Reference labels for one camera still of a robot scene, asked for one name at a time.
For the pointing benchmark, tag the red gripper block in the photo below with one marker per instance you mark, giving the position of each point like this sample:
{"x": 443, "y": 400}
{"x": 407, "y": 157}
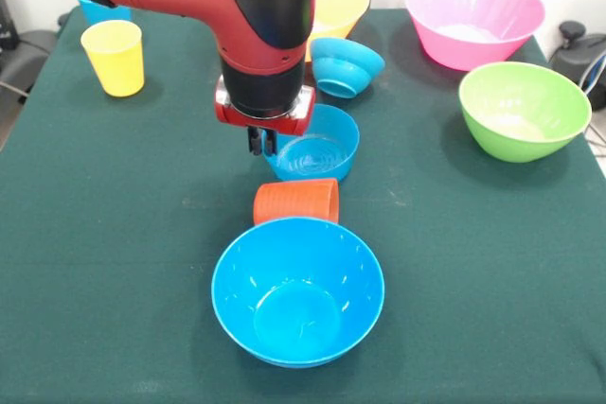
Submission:
{"x": 232, "y": 116}

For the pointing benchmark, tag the medium translucent blue bowl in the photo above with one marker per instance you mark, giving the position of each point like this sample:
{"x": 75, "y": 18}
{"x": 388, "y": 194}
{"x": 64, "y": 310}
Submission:
{"x": 326, "y": 153}

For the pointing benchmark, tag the red-orange plastic cup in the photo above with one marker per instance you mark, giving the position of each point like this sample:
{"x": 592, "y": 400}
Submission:
{"x": 296, "y": 200}

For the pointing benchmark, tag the small cyan plastic bowl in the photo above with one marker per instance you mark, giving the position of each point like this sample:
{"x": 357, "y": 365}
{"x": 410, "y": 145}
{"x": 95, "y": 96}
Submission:
{"x": 343, "y": 68}

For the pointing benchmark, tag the large blue plastic bowl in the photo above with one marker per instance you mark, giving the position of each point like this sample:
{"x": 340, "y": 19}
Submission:
{"x": 298, "y": 300}

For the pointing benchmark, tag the orange plastic bowl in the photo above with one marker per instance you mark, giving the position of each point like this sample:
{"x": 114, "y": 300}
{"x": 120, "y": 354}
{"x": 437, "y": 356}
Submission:
{"x": 336, "y": 2}

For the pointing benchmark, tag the yellow plastic cup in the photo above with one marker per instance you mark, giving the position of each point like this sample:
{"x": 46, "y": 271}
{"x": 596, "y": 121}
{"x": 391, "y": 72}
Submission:
{"x": 113, "y": 54}

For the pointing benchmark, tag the dark green tablecloth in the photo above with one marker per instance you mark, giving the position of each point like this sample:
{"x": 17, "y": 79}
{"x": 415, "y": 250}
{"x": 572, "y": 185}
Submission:
{"x": 142, "y": 281}

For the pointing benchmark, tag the light blue plastic cup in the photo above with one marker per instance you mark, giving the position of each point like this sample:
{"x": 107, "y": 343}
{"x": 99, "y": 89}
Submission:
{"x": 94, "y": 11}

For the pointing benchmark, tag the magenta pink plastic bowl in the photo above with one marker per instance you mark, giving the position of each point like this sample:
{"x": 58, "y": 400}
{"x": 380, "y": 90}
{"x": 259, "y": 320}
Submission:
{"x": 473, "y": 44}

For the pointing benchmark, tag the lime green plastic bowl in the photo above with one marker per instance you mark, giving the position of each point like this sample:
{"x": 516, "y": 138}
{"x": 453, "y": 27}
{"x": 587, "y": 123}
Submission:
{"x": 521, "y": 115}

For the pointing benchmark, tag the gray pedestal foot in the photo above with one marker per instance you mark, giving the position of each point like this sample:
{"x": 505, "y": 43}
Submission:
{"x": 575, "y": 63}
{"x": 28, "y": 54}

